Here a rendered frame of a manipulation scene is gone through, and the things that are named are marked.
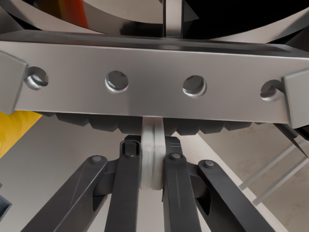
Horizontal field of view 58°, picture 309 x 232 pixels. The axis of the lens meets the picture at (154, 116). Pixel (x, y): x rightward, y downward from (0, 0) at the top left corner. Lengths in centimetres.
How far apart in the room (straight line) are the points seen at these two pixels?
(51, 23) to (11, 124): 10
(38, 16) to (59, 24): 2
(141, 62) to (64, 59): 4
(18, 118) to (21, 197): 75
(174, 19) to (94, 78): 12
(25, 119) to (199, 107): 20
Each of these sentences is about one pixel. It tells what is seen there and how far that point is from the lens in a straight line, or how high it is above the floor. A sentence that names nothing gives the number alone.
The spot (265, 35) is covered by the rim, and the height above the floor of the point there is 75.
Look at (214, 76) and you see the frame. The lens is 16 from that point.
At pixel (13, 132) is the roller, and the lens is 29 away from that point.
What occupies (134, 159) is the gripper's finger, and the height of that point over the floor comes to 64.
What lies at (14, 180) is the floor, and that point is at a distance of 106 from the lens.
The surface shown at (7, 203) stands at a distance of 76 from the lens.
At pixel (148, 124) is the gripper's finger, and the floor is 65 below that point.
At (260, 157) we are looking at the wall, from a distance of 481.
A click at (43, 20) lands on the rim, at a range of 25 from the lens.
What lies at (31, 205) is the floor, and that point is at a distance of 104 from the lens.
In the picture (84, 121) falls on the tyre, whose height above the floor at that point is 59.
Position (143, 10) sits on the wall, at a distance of 381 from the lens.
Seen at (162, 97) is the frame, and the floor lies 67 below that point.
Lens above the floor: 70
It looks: 14 degrees down
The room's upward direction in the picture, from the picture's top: 50 degrees clockwise
